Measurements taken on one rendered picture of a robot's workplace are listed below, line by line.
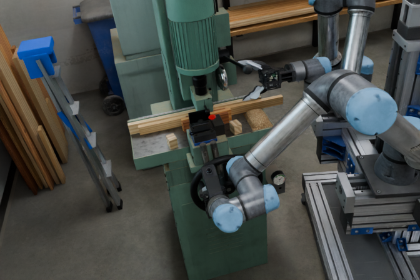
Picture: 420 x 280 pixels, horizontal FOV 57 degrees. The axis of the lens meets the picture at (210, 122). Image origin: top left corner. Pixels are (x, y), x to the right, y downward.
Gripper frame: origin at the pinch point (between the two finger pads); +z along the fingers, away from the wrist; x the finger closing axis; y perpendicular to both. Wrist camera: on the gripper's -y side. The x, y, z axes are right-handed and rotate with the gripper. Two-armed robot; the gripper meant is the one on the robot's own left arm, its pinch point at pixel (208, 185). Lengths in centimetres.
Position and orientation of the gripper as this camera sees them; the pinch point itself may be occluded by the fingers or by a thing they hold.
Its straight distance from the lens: 140.8
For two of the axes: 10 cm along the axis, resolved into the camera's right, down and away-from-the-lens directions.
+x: 9.7, -2.1, 1.4
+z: -1.6, -0.4, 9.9
